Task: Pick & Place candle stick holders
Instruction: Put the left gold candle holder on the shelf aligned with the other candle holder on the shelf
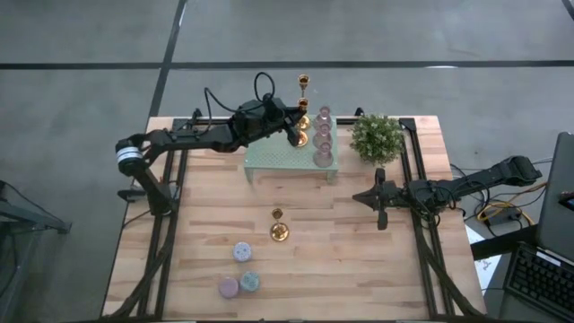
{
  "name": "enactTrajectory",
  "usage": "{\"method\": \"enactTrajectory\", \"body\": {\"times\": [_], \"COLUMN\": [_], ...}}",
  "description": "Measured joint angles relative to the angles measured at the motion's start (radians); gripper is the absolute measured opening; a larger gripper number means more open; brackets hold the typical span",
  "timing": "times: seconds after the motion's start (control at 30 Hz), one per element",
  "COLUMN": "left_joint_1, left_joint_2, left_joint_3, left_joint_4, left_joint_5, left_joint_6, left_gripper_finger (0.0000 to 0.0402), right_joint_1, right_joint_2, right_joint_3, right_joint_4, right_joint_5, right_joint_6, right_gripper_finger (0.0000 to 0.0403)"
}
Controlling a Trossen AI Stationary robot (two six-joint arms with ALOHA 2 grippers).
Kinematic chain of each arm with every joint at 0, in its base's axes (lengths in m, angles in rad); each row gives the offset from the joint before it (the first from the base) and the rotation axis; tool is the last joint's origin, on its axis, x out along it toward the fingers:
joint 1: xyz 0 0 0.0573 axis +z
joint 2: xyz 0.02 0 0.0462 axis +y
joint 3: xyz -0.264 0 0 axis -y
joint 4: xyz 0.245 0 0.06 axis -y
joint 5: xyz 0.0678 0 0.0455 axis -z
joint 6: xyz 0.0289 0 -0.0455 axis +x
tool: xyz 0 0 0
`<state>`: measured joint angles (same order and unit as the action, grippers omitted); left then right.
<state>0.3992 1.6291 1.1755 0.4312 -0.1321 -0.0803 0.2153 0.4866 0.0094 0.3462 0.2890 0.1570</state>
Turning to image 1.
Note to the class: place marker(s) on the artificial green plant black pot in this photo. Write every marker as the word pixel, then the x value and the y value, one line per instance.
pixel 376 139

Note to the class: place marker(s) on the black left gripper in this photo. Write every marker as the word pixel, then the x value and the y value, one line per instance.
pixel 278 116

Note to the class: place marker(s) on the black aluminium rig frame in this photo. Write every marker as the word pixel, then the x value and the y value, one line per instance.
pixel 409 143

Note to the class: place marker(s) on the black power adapter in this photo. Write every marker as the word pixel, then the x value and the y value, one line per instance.
pixel 504 218

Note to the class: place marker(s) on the large grey computer screen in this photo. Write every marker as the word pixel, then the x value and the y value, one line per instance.
pixel 558 179

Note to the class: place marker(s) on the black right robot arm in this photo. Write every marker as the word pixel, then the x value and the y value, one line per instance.
pixel 471 184

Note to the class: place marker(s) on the teal floral candle tin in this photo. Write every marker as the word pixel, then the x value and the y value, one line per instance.
pixel 249 281

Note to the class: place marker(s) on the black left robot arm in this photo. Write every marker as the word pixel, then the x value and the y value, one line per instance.
pixel 202 137

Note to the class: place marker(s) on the dark grey metal stand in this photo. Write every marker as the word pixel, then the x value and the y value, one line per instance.
pixel 27 217

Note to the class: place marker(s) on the black keyboard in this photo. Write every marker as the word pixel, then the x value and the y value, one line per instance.
pixel 538 282

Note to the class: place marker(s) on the short gold candlestick holder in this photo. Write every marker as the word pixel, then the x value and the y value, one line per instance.
pixel 303 104

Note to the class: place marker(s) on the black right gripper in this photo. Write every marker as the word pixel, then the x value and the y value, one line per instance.
pixel 394 196

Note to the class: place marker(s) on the pink lid candle tin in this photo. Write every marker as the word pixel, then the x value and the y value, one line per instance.
pixel 228 287

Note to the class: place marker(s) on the green perforated metal shelf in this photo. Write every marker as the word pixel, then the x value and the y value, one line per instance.
pixel 273 154

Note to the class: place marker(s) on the tall gold candlestick holder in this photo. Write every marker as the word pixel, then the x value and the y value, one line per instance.
pixel 279 232

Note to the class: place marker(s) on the white paper sheet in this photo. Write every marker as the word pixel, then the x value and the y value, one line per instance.
pixel 486 269

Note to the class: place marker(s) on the medium gold candlestick holder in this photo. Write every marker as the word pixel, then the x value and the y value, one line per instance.
pixel 304 81

